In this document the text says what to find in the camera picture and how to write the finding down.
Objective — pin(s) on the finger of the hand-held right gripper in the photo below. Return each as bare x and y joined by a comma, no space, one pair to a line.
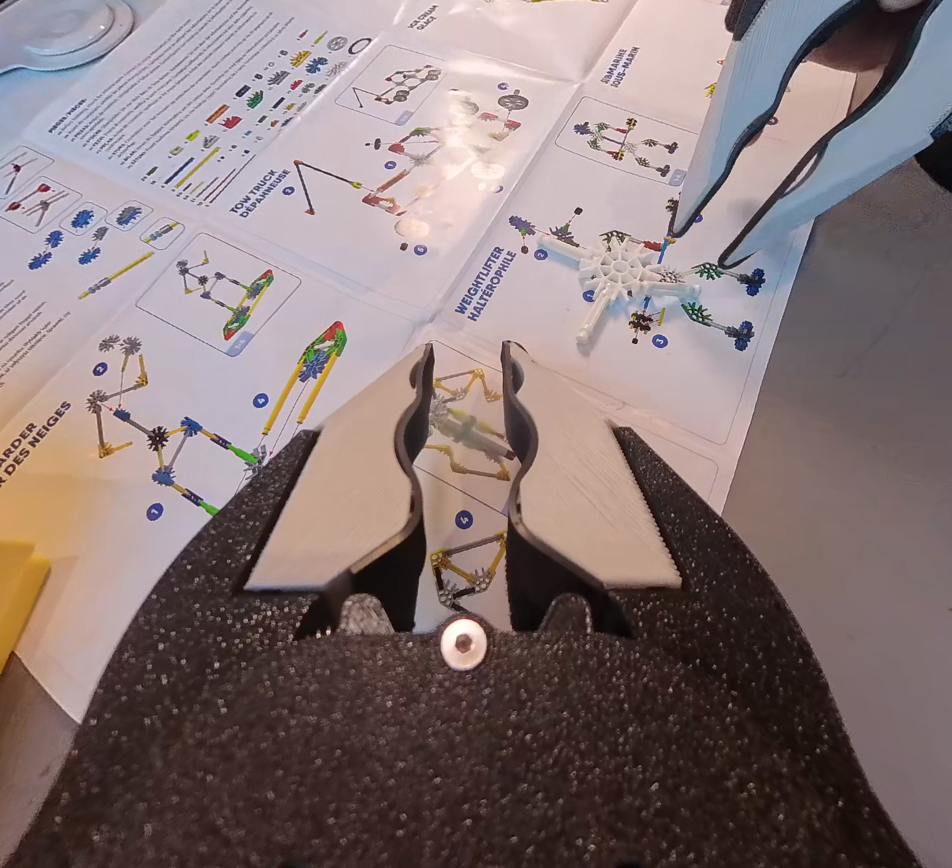
907,109
803,12

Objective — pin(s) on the white instruction sheet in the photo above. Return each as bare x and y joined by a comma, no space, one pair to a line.
357,273

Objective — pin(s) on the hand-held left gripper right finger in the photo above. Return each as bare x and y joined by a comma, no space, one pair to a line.
595,511

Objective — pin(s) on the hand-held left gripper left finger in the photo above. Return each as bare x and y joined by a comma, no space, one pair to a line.
335,511

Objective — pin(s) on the short white rod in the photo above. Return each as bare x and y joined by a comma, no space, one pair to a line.
561,247
692,284
595,317

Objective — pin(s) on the yellow plastic bin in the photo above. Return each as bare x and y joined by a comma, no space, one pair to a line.
18,600

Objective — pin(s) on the white snowflake connector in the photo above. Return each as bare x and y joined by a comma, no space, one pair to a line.
599,262

